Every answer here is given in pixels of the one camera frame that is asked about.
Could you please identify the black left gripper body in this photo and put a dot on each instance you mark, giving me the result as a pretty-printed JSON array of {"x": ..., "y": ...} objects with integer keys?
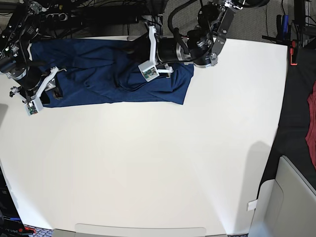
[{"x": 163, "y": 50}]

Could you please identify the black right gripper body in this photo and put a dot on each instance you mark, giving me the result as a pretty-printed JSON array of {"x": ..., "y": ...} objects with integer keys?
[{"x": 30, "y": 80}]

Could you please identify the blue long-sleeve T-shirt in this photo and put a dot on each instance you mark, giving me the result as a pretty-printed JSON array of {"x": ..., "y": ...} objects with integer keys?
[{"x": 95, "y": 71}]

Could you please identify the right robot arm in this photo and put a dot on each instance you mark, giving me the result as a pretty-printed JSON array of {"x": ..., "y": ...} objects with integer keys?
[{"x": 31, "y": 57}]

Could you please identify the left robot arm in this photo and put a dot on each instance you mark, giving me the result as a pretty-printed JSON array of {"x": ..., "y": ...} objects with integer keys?
[{"x": 200, "y": 46}]

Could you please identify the black power supply box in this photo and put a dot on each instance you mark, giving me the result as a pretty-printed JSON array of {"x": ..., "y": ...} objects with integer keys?
[{"x": 114, "y": 15}]

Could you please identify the red clamp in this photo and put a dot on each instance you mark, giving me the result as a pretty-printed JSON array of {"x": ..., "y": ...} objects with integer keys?
[{"x": 293, "y": 53}]

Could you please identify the grey tray at bottom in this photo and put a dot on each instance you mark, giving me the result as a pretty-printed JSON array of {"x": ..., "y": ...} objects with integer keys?
[{"x": 85, "y": 230}]

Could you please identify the black cloth sheet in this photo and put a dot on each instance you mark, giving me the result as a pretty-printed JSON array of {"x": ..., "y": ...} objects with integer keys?
[{"x": 294, "y": 119}]

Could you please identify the dark red cloth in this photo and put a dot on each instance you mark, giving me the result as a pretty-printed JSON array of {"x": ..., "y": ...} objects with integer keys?
[{"x": 311, "y": 135}]

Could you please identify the grey plastic bin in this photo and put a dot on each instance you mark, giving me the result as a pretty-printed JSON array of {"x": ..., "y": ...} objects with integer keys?
[{"x": 286, "y": 205}]

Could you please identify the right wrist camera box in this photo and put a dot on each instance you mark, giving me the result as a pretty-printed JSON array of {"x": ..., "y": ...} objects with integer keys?
[{"x": 33, "y": 107}]

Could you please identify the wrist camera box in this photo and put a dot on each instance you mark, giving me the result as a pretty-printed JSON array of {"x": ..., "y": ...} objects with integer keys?
[
  {"x": 33, "y": 107},
  {"x": 148, "y": 70}
]

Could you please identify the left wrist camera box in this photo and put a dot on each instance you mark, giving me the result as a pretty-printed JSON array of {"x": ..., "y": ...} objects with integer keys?
[{"x": 148, "y": 70}]

